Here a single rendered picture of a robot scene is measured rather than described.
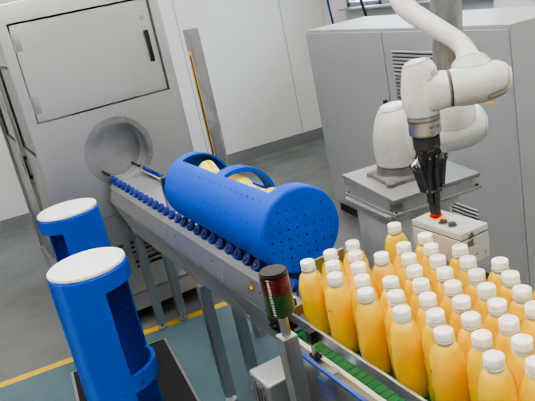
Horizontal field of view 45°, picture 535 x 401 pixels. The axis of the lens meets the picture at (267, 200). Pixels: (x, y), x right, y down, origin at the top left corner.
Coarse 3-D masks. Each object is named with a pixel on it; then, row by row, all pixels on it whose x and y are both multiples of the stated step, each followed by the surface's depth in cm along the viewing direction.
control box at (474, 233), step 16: (416, 224) 191; (432, 224) 185; (464, 224) 181; (480, 224) 179; (416, 240) 194; (448, 240) 181; (464, 240) 176; (480, 240) 179; (448, 256) 183; (480, 256) 180
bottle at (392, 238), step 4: (388, 232) 188; (392, 232) 187; (396, 232) 186; (400, 232) 187; (388, 236) 188; (392, 236) 187; (396, 236) 186; (400, 236) 186; (404, 236) 187; (388, 240) 188; (392, 240) 186; (396, 240) 186; (400, 240) 186; (404, 240) 187; (388, 244) 187; (392, 244) 186; (388, 248) 188; (392, 248) 186; (392, 252) 187; (392, 256) 187; (392, 260) 188; (392, 264) 188
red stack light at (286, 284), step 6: (288, 276) 139; (264, 282) 137; (270, 282) 137; (276, 282) 137; (282, 282) 137; (288, 282) 139; (264, 288) 138; (270, 288) 137; (276, 288) 137; (282, 288) 138; (288, 288) 139; (264, 294) 139; (270, 294) 138; (276, 294) 138; (282, 294) 138
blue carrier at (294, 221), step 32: (192, 160) 275; (192, 192) 245; (224, 192) 224; (256, 192) 208; (288, 192) 199; (320, 192) 204; (224, 224) 221; (256, 224) 200; (288, 224) 201; (320, 224) 206; (256, 256) 210; (288, 256) 203
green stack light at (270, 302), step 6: (288, 294) 139; (264, 300) 140; (270, 300) 138; (276, 300) 138; (282, 300) 138; (288, 300) 139; (270, 306) 139; (276, 306) 139; (282, 306) 139; (288, 306) 139; (294, 306) 141; (270, 312) 140; (276, 312) 139; (282, 312) 139; (288, 312) 140
